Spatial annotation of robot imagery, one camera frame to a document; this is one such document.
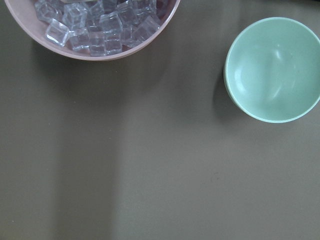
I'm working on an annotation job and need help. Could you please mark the pink bowl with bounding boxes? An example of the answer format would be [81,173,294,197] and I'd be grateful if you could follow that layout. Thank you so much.
[4,0,180,61]

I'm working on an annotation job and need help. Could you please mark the clear ice cubes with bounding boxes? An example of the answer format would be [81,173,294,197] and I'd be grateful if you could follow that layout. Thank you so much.
[34,0,168,57]

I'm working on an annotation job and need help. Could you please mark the green bowl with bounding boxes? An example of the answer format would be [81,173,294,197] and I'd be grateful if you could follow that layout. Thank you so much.
[223,17,320,123]

